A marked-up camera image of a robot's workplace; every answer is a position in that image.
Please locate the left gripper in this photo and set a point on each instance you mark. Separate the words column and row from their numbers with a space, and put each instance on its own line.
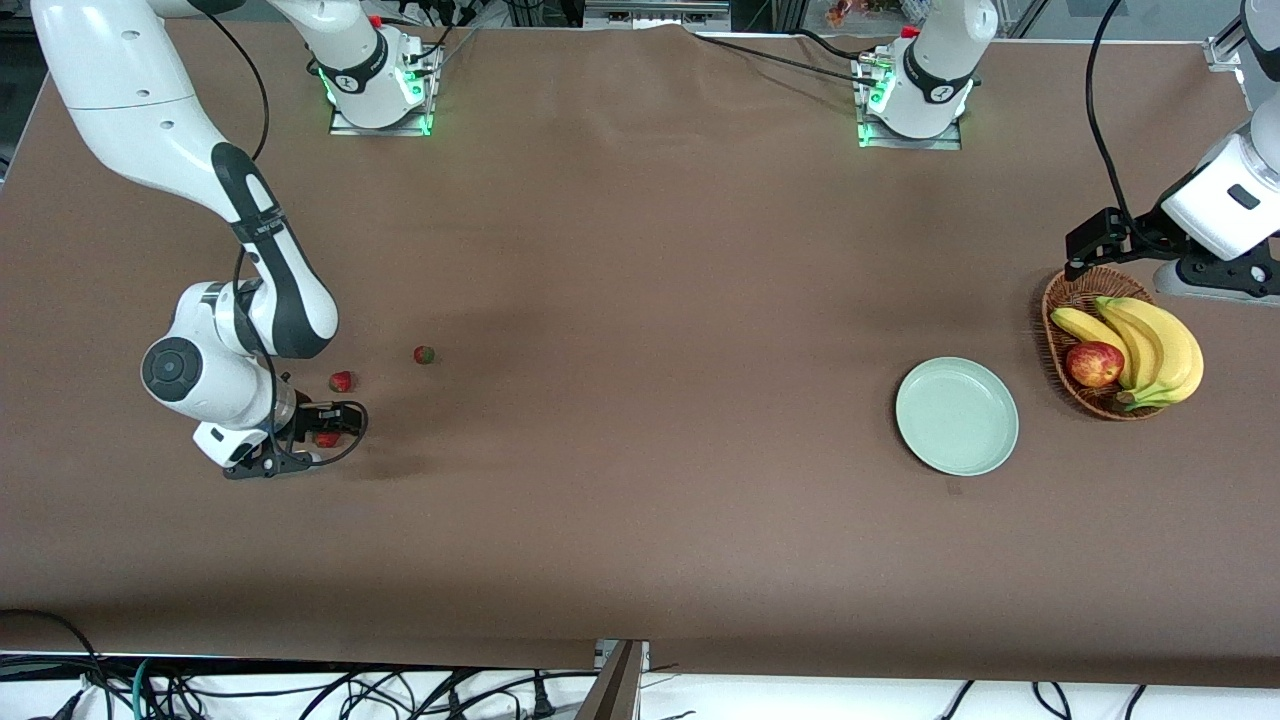
column 1143, row 233

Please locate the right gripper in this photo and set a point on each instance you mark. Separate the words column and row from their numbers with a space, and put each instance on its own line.
column 307, row 419

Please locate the red strawberry with green leaves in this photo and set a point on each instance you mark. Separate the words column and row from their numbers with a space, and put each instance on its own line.
column 424, row 355

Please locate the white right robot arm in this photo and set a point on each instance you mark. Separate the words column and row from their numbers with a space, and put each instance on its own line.
column 120, row 90

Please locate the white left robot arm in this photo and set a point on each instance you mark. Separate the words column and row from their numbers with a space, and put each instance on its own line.
column 920, row 120

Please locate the light green round plate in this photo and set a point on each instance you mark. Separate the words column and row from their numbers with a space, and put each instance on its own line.
column 955, row 415

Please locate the yellow banana bunch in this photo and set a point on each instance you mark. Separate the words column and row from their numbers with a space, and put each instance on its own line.
column 1165, row 350

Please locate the red apple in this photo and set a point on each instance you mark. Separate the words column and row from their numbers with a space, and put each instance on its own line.
column 1095, row 365

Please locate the brown wicker basket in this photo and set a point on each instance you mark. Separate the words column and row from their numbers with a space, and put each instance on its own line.
column 1058, row 360

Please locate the brown table cover sheet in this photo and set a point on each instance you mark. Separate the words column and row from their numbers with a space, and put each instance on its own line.
column 640, row 560

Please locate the orange red toy items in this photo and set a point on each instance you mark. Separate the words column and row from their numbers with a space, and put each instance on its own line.
column 845, row 12

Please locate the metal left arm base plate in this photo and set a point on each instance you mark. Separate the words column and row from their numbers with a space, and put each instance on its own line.
column 945, row 142

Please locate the aluminium frame profile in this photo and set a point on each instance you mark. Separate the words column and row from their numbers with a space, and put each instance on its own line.
column 1226, row 45

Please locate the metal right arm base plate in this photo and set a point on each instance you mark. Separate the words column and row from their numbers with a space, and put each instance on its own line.
column 345, row 125

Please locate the grey metal post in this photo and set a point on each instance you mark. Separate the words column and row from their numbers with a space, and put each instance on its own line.
column 620, row 690

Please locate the grey metal bracket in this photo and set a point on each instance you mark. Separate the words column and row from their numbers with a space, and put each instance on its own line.
column 655, row 15

